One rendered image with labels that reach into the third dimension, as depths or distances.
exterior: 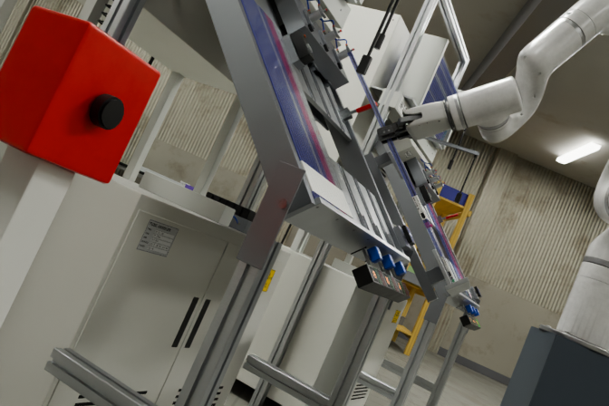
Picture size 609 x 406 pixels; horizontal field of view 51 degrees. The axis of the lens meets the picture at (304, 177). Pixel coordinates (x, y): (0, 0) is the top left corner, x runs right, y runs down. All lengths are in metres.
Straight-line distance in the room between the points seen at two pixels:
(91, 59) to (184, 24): 0.91
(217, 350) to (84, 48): 0.50
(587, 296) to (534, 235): 8.90
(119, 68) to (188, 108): 9.76
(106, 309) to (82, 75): 0.60
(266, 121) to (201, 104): 9.42
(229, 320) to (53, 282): 0.41
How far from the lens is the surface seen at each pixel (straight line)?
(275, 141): 1.08
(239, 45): 1.19
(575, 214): 10.70
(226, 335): 1.01
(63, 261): 1.27
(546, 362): 1.52
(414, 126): 1.49
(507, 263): 10.35
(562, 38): 1.60
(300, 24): 1.55
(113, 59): 0.78
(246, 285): 1.00
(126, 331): 1.33
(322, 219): 1.11
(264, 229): 0.99
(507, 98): 1.49
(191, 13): 1.67
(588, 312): 1.58
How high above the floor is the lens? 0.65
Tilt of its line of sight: 6 degrees up
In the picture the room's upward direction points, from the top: 24 degrees clockwise
